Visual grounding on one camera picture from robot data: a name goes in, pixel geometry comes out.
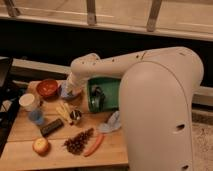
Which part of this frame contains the wooden cutting board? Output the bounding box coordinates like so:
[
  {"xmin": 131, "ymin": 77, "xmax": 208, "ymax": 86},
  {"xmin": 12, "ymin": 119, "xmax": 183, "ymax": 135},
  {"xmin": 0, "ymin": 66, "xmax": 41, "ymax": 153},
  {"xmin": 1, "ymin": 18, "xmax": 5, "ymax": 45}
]
[{"xmin": 0, "ymin": 79, "xmax": 130, "ymax": 169}]

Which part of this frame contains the blue sponge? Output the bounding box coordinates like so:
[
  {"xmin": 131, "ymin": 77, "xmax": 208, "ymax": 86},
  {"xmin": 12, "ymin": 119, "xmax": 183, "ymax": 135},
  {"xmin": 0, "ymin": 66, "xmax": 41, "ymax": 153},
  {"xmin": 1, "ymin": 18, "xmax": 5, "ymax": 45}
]
[{"xmin": 60, "ymin": 88, "xmax": 80, "ymax": 100}]

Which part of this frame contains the red bowl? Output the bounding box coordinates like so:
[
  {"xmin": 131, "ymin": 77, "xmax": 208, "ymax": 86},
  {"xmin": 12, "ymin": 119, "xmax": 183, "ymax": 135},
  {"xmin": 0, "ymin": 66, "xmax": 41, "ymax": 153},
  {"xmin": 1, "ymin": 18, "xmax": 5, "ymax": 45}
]
[{"xmin": 36, "ymin": 79, "xmax": 58, "ymax": 98}]

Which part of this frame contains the yellow french fries toy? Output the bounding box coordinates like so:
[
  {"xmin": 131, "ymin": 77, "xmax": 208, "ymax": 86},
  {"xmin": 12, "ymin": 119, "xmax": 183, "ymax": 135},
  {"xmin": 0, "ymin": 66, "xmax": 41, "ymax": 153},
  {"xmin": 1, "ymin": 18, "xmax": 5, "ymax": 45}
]
[{"xmin": 56, "ymin": 102, "xmax": 72, "ymax": 124}]

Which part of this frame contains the white cup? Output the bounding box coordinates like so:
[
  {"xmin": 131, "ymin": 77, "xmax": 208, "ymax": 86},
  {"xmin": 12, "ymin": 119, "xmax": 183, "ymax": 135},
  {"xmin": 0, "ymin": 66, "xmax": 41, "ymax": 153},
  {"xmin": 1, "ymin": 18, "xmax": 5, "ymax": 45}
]
[{"xmin": 19, "ymin": 93, "xmax": 40, "ymax": 111}]

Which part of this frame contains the dark chocolate bar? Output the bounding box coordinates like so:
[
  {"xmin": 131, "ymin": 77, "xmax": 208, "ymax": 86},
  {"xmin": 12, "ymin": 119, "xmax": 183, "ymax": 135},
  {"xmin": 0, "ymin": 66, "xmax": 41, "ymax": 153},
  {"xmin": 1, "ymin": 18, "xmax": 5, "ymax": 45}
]
[{"xmin": 40, "ymin": 119, "xmax": 64, "ymax": 137}]

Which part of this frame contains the dark object in tray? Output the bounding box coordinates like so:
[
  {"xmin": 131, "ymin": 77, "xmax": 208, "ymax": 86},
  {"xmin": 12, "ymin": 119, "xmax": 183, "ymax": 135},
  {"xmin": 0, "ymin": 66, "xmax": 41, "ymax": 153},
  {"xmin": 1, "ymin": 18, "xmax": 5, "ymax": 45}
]
[{"xmin": 91, "ymin": 85, "xmax": 105, "ymax": 110}]

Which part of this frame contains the blue plastic cup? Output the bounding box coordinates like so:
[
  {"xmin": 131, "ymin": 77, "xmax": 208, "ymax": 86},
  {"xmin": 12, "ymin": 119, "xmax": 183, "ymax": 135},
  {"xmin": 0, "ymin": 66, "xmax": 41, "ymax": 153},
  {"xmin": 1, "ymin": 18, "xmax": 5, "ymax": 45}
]
[{"xmin": 28, "ymin": 108, "xmax": 44, "ymax": 125}]

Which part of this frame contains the crumpled plastic bag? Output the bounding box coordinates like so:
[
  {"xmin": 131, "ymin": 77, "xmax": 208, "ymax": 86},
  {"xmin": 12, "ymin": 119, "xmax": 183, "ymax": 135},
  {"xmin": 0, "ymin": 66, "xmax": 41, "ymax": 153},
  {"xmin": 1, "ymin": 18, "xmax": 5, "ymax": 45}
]
[{"xmin": 98, "ymin": 111, "xmax": 121, "ymax": 133}]

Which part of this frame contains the red yellow apple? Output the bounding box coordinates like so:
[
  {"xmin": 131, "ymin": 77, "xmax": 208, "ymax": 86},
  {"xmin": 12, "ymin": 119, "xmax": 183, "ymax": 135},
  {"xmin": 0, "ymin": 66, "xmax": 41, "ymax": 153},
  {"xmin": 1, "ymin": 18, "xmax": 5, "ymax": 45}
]
[{"xmin": 32, "ymin": 138, "xmax": 50, "ymax": 155}]

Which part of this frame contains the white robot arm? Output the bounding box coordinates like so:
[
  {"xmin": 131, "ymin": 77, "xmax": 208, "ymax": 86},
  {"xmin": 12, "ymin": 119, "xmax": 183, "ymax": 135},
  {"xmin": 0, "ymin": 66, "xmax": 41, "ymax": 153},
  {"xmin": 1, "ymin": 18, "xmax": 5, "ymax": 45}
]
[{"xmin": 68, "ymin": 47, "xmax": 204, "ymax": 171}]

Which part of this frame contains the green plastic tray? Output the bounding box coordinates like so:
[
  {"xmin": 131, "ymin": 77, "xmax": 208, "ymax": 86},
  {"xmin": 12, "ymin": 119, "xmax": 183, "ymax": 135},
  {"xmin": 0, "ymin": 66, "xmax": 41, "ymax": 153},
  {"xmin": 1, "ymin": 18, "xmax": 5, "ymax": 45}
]
[{"xmin": 87, "ymin": 77, "xmax": 120, "ymax": 113}]

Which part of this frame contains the orange carrot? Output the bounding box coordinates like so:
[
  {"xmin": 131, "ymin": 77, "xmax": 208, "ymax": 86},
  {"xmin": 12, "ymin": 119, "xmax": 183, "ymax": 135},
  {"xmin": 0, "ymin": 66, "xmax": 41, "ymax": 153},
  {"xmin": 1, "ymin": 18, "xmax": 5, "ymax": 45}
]
[{"xmin": 83, "ymin": 133, "xmax": 104, "ymax": 157}]

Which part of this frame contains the bunch of dark grapes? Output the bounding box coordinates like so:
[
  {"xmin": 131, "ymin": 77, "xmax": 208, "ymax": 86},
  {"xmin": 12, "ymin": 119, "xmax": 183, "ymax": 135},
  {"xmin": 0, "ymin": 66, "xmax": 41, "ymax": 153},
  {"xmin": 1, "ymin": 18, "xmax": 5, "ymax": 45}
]
[{"xmin": 64, "ymin": 128, "xmax": 94, "ymax": 155}]

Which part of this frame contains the small dark metal cup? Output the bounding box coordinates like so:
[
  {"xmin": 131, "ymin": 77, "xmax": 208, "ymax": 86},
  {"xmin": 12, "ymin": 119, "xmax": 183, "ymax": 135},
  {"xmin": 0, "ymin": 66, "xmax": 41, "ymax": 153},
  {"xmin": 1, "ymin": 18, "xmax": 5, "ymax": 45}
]
[{"xmin": 70, "ymin": 109, "xmax": 82, "ymax": 125}]

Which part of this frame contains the purple bowl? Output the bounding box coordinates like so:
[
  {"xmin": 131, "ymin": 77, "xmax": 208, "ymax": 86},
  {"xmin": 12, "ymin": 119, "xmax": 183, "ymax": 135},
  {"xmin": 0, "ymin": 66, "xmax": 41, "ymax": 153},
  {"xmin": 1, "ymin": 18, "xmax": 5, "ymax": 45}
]
[{"xmin": 58, "ymin": 81, "xmax": 81, "ymax": 100}]

